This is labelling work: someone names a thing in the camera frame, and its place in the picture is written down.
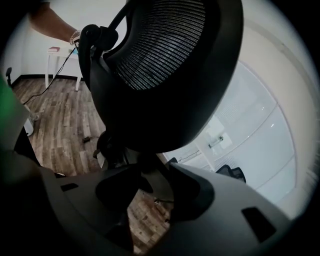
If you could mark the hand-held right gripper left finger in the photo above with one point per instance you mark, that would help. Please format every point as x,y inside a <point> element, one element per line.
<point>82,200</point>

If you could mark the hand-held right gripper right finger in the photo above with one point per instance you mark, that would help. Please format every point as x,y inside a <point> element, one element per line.
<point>225,200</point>

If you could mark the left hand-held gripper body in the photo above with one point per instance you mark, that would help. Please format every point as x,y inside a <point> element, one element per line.
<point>76,47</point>

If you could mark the black mesh office chair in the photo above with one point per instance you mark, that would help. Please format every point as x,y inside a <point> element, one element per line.
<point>162,105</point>

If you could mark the person's left forearm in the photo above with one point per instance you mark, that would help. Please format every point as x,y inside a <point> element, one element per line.
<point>53,25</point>

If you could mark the white desk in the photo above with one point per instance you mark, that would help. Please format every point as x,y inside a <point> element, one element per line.
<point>72,57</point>

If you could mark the pink book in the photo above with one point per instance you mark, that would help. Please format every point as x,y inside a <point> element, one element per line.
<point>54,49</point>

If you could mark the small black floor object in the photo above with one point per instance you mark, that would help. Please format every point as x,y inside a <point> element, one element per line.
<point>86,139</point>

